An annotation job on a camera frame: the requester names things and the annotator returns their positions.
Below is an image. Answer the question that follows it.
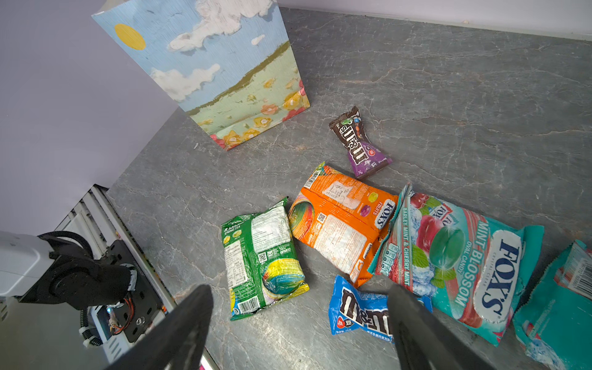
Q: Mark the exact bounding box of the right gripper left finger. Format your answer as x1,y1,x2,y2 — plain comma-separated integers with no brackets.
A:
108,285,214,370

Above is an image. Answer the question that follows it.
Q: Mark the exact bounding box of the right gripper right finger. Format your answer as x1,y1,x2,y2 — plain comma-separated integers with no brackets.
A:
387,285,493,369

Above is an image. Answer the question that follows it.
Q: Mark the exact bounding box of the blue M&M's packet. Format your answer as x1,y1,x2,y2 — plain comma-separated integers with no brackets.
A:
328,276,433,343

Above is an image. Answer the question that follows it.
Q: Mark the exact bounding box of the green snack bag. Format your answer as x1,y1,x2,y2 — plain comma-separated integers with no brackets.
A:
220,197,309,321

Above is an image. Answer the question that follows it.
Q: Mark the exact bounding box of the illustrated paper gift bag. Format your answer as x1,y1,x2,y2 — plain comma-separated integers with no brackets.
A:
93,0,310,150

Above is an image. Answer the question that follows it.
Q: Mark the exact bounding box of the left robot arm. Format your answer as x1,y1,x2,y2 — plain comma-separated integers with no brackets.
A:
1,231,138,310

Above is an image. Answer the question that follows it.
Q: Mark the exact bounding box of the Fox's mint blossom candy bag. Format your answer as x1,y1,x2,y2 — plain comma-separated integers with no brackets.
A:
369,183,545,346

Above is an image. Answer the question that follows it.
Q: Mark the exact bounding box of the teal Fox's candy bag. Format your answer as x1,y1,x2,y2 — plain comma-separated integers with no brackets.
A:
513,240,591,369

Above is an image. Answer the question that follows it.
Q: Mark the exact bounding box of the orange Fox's candy bag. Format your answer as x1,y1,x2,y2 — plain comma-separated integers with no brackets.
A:
288,163,399,288

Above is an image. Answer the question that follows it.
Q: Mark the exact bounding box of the purple M&M's packet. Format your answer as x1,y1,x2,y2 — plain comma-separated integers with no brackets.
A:
328,106,393,180

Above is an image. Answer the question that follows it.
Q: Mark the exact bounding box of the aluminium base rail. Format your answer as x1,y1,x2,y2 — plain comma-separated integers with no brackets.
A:
49,186,216,369

